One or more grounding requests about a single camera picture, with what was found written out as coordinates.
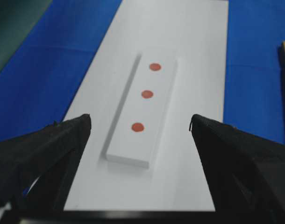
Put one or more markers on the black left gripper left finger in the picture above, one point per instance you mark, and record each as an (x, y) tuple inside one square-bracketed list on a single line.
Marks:
[(38, 169)]

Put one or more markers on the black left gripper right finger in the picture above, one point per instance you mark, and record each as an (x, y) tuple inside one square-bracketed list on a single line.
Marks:
[(245, 173)]

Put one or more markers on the blue table cloth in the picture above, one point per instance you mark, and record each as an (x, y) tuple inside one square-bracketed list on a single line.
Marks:
[(79, 55)]

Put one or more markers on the white raised strip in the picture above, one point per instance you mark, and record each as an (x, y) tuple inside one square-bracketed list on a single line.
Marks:
[(139, 126)]

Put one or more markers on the white foam base board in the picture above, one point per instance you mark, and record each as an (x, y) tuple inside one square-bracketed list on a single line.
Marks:
[(197, 31)]

